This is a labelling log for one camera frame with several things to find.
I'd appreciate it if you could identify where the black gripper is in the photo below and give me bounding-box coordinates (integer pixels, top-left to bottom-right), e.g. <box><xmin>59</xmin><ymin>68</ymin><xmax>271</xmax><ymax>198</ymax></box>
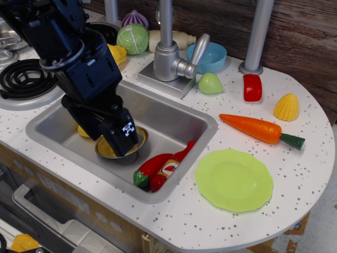
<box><xmin>54</xmin><ymin>43</ymin><xmax>138</xmax><ymax>156</ymax></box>

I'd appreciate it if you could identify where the orange toy carrot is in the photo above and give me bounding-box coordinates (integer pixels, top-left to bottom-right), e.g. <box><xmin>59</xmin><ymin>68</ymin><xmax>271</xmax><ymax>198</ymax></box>
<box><xmin>219</xmin><ymin>114</ymin><xmax>305</xmax><ymax>150</ymax></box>

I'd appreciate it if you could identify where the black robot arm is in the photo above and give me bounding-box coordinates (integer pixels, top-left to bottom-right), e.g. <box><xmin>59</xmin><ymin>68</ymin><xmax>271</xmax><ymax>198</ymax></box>
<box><xmin>1</xmin><ymin>1</ymin><xmax>138</xmax><ymax>157</ymax></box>

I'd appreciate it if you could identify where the light green plate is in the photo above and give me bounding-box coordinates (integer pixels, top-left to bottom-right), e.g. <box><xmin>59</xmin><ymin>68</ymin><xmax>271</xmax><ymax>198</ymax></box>
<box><xmin>195</xmin><ymin>149</ymin><xmax>273</xmax><ymax>212</ymax></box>

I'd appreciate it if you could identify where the small metal bowl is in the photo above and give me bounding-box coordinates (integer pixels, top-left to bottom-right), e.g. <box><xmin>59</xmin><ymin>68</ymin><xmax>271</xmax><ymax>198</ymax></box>
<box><xmin>95</xmin><ymin>126</ymin><xmax>148</xmax><ymax>159</ymax></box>

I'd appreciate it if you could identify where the yellow toy squash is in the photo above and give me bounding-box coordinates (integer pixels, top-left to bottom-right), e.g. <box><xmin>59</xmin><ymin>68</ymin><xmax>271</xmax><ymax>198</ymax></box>
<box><xmin>77</xmin><ymin>125</ymin><xmax>90</xmax><ymax>138</ymax></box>

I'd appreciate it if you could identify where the red toy chili pepper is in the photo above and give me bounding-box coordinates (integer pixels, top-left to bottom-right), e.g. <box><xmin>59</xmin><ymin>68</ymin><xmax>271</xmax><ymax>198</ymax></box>
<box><xmin>133</xmin><ymin>153</ymin><xmax>172</xmax><ymax>188</ymax></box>

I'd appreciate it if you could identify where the silver sink basin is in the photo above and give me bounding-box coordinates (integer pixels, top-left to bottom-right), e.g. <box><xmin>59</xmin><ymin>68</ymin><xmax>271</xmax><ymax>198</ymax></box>
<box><xmin>26</xmin><ymin>81</ymin><xmax>217</xmax><ymax>203</ymax></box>

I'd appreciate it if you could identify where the red toy ketchup bottle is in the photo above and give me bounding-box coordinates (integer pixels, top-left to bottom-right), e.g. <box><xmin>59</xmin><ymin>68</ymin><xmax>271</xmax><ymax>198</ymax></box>
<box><xmin>150</xmin><ymin>141</ymin><xmax>196</xmax><ymax>192</ymax></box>

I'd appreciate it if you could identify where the yellow toy bell pepper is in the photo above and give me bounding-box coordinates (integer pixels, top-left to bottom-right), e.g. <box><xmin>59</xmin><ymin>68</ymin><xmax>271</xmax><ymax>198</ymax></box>
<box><xmin>107</xmin><ymin>44</ymin><xmax>127</xmax><ymax>66</ymax></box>

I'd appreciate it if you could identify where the silver toy faucet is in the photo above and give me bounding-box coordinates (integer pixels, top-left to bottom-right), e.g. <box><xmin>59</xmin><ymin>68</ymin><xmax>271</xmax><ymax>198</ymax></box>
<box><xmin>138</xmin><ymin>1</ymin><xmax>210</xmax><ymax>99</ymax></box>

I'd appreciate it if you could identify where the front black stove burner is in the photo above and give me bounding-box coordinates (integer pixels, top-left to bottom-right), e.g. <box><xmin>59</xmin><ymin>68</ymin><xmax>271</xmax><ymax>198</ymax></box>
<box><xmin>1</xmin><ymin>59</ymin><xmax>57</xmax><ymax>100</ymax></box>

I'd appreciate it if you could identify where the black stove burner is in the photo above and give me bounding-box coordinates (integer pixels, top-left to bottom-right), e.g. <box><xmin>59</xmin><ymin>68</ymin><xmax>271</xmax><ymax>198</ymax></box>
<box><xmin>1</xmin><ymin>59</ymin><xmax>57</xmax><ymax>100</ymax></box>
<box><xmin>86</xmin><ymin>22</ymin><xmax>120</xmax><ymax>45</ymax></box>

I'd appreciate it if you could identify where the green toy cabbage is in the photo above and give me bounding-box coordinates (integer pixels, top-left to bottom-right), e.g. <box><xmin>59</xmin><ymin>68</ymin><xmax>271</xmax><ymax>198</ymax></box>
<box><xmin>116</xmin><ymin>24</ymin><xmax>149</xmax><ymax>55</ymax></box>

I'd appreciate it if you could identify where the middle black stove burner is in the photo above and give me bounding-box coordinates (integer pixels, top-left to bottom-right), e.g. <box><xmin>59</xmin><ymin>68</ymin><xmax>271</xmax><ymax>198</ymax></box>
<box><xmin>86</xmin><ymin>22</ymin><xmax>120</xmax><ymax>45</ymax></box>

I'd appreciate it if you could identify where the cream toy bottle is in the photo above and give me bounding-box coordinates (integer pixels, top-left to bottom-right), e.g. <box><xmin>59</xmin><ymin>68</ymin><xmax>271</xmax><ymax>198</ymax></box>
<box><xmin>148</xmin><ymin>30</ymin><xmax>196</xmax><ymax>53</ymax></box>

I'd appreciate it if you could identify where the light green toy pear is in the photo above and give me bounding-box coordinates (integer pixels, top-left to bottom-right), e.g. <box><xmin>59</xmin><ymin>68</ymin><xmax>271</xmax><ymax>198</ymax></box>
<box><xmin>198</xmin><ymin>73</ymin><xmax>225</xmax><ymax>94</ymax></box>

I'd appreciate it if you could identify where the purple toy onion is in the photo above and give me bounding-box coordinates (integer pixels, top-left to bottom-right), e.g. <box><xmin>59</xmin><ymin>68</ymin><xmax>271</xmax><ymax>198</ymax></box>
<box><xmin>121</xmin><ymin>10</ymin><xmax>149</xmax><ymax>29</ymax></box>

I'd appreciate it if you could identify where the silver stove knob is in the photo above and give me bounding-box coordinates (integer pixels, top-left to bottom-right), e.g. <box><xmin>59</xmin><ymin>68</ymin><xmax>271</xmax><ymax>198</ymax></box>
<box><xmin>0</xmin><ymin>49</ymin><xmax>19</xmax><ymax>67</ymax></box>

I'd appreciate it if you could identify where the left silver pole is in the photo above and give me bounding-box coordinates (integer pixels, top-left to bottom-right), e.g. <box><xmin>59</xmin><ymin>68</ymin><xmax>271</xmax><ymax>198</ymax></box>
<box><xmin>104</xmin><ymin>0</ymin><xmax>119</xmax><ymax>24</ymax></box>

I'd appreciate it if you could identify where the silver pole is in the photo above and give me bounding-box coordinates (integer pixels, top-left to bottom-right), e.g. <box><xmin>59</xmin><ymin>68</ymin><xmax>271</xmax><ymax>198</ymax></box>
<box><xmin>239</xmin><ymin>0</ymin><xmax>274</xmax><ymax>75</ymax></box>
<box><xmin>104</xmin><ymin>0</ymin><xmax>119</xmax><ymax>24</ymax></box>

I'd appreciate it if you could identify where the blue plastic bowl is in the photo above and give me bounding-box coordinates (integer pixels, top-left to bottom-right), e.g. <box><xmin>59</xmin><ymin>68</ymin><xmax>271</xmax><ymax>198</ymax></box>
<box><xmin>197</xmin><ymin>42</ymin><xmax>227</xmax><ymax>74</ymax></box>

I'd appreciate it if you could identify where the small silver pot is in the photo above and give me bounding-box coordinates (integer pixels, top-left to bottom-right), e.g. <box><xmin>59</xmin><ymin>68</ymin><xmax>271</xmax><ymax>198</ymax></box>
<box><xmin>1</xmin><ymin>17</ymin><xmax>28</xmax><ymax>51</ymax></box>

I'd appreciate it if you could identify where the yellow toy on floor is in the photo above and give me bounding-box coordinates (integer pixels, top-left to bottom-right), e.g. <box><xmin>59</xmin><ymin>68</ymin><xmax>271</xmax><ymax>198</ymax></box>
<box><xmin>10</xmin><ymin>234</ymin><xmax>39</xmax><ymax>252</ymax></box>

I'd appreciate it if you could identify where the red toy pepper slice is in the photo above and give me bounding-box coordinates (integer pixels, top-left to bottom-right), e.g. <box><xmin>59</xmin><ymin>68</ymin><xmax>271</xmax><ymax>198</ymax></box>
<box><xmin>243</xmin><ymin>74</ymin><xmax>262</xmax><ymax>103</ymax></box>

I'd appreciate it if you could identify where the right silver pole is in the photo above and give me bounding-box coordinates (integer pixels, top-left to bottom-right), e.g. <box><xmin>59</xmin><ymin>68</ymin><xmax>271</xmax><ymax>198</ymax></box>
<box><xmin>239</xmin><ymin>0</ymin><xmax>274</xmax><ymax>75</ymax></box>

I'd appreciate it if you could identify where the yellow toy corn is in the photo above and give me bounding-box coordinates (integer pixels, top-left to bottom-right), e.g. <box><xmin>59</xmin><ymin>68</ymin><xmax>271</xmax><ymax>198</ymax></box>
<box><xmin>273</xmin><ymin>93</ymin><xmax>299</xmax><ymax>121</ymax></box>

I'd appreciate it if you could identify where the silver oven handle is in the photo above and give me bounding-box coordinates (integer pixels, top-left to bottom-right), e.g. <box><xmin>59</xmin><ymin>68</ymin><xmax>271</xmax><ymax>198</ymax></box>
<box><xmin>12</xmin><ymin>184</ymin><xmax>122</xmax><ymax>252</ymax></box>

